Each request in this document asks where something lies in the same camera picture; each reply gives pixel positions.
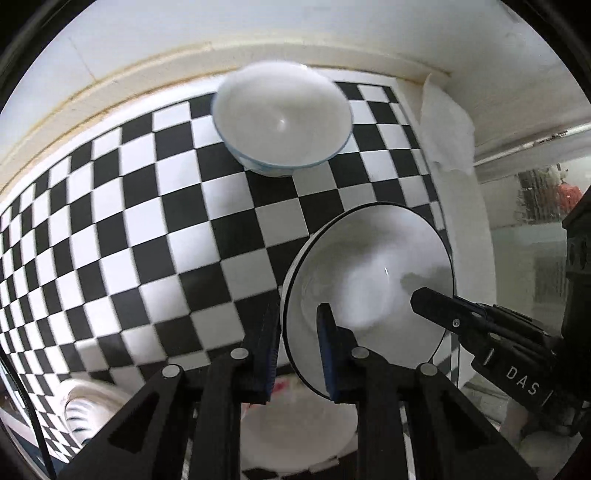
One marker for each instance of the white bowl with black rim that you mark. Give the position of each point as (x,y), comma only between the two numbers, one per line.
(369,258)

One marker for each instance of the black and white checkered cover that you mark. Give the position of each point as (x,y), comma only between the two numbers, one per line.
(138,230)

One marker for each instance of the plain white bowl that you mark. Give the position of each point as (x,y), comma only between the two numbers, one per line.
(300,434)

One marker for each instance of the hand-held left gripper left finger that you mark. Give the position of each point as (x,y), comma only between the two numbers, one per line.
(272,350)

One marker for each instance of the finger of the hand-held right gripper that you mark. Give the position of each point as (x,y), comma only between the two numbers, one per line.
(461,314)

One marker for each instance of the white bowl with blue pattern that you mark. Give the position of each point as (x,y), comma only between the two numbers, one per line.
(281,120)

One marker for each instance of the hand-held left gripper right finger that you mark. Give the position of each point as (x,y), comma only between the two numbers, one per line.
(325,355)

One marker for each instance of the white plate with blue stripes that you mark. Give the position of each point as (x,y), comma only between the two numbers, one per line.
(81,410)

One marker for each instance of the white paper tissue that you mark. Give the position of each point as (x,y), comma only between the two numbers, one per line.
(445,129)

